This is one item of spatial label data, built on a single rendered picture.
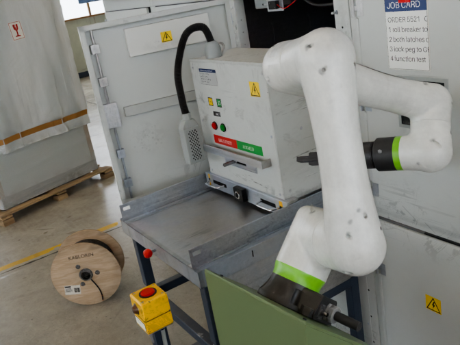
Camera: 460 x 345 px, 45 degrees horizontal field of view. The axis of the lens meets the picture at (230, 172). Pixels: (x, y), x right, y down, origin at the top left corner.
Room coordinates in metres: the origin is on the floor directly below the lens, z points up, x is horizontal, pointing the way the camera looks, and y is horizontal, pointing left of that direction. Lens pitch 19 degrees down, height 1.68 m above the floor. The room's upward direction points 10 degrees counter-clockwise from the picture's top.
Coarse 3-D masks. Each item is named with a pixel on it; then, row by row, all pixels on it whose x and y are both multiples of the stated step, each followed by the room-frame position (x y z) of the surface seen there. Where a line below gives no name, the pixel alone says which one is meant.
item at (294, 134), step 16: (240, 48) 2.25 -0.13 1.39; (256, 48) 2.16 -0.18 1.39; (256, 64) 1.79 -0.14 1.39; (272, 96) 1.76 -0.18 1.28; (288, 96) 1.79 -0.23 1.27; (272, 112) 1.76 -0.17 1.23; (288, 112) 1.79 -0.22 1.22; (304, 112) 1.82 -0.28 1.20; (288, 128) 1.79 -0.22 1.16; (304, 128) 1.82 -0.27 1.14; (288, 144) 1.78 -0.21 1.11; (304, 144) 1.81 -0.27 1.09; (208, 160) 2.18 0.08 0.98; (288, 160) 1.78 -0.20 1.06; (288, 176) 1.77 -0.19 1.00; (304, 176) 1.81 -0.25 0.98; (288, 192) 1.77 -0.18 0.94; (304, 192) 1.80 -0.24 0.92
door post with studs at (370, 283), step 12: (336, 0) 1.86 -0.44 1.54; (336, 12) 1.85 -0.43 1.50; (336, 24) 1.87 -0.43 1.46; (348, 24) 1.81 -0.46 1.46; (348, 36) 1.82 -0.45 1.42; (372, 276) 1.81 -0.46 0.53; (372, 288) 1.82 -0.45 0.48; (372, 300) 1.82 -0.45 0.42; (372, 312) 1.83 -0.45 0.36; (372, 324) 1.84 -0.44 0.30; (372, 336) 1.84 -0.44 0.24
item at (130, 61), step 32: (224, 0) 2.39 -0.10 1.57; (96, 32) 2.25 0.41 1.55; (128, 32) 2.26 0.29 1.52; (160, 32) 2.30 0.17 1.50; (224, 32) 2.41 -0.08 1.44; (96, 64) 2.24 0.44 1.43; (128, 64) 2.28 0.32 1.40; (160, 64) 2.32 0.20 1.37; (96, 96) 2.20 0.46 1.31; (128, 96) 2.27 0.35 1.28; (160, 96) 2.31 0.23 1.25; (192, 96) 2.34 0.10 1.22; (128, 128) 2.26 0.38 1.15; (160, 128) 2.30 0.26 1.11; (128, 160) 2.25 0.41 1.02; (160, 160) 2.29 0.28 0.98; (128, 192) 2.24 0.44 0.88
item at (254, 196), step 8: (208, 176) 2.18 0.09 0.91; (216, 176) 2.12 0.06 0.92; (216, 184) 2.13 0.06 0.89; (224, 184) 2.08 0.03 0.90; (232, 184) 2.02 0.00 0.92; (240, 184) 1.98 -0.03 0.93; (232, 192) 2.03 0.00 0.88; (248, 192) 1.92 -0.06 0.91; (256, 192) 1.88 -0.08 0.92; (264, 192) 1.85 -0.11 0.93; (248, 200) 1.93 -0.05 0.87; (256, 200) 1.89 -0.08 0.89; (264, 200) 1.84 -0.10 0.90; (272, 200) 1.80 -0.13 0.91; (280, 200) 1.76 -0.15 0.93; (288, 200) 1.75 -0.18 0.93; (296, 200) 1.75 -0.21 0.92; (272, 208) 1.80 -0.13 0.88; (280, 208) 1.77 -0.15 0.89
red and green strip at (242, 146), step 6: (216, 138) 2.09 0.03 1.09; (222, 138) 2.05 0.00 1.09; (228, 138) 2.01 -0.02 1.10; (222, 144) 2.06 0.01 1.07; (228, 144) 2.02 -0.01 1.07; (234, 144) 1.98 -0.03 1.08; (240, 144) 1.95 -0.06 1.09; (246, 144) 1.91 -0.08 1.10; (252, 144) 1.88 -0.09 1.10; (246, 150) 1.92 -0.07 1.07; (252, 150) 1.88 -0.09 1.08; (258, 150) 1.85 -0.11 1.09
